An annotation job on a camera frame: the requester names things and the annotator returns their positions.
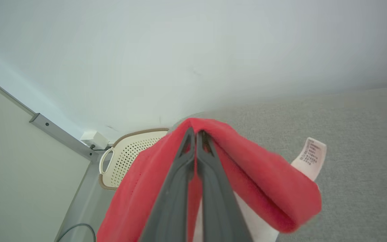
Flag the white wall box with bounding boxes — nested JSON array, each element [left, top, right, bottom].
[[80, 130, 109, 150]]

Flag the cream perforated laundry basket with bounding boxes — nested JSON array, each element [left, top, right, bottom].
[[98, 128, 170, 191]]

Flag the white partition panel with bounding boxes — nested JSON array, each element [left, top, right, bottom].
[[0, 72, 91, 242]]

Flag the grey floor cable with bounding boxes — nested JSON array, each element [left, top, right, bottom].
[[55, 223, 96, 242]]

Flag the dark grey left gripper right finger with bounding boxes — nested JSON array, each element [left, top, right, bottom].
[[196, 130, 255, 242]]

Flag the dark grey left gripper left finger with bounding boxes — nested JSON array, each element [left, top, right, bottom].
[[139, 127, 196, 242]]

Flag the grey metal frame profile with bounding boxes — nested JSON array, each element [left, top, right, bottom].
[[30, 113, 99, 163]]

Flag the red jersey with big 23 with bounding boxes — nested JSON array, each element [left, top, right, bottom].
[[96, 118, 327, 242]]

